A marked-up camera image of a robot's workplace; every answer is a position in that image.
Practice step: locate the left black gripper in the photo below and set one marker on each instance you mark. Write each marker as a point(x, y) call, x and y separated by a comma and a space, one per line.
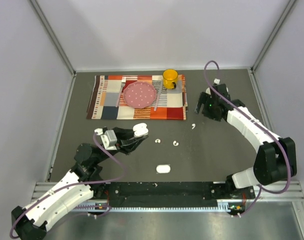
point(122, 134)

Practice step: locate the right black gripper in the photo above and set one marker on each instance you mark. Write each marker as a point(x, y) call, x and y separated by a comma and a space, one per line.
point(205, 98)

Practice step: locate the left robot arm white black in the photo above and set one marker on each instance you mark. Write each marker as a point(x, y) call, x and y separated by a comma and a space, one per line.
point(78, 185)

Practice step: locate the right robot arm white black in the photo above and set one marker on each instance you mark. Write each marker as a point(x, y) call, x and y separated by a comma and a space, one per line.
point(275, 156)

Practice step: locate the white oval charging case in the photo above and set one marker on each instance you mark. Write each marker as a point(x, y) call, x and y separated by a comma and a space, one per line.
point(163, 169)

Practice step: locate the colourful checked placemat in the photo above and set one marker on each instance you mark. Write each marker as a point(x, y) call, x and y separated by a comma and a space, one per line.
point(172, 103)

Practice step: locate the yellow glass mug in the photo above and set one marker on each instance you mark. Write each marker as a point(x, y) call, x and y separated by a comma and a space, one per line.
point(170, 78)

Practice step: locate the grey knife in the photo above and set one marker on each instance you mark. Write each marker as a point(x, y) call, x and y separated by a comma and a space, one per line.
point(158, 96)

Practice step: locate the pink dotted plate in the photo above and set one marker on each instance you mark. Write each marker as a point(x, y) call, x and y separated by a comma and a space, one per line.
point(139, 95)

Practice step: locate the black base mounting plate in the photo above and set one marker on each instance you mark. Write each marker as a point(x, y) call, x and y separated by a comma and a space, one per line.
point(163, 194)

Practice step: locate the grey fork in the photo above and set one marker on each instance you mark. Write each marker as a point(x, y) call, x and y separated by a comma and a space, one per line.
point(123, 82)

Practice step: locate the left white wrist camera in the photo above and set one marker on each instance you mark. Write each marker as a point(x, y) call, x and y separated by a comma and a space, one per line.
point(108, 138)

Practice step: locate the white slotted cable duct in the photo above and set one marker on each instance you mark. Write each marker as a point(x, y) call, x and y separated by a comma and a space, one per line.
point(221, 207)

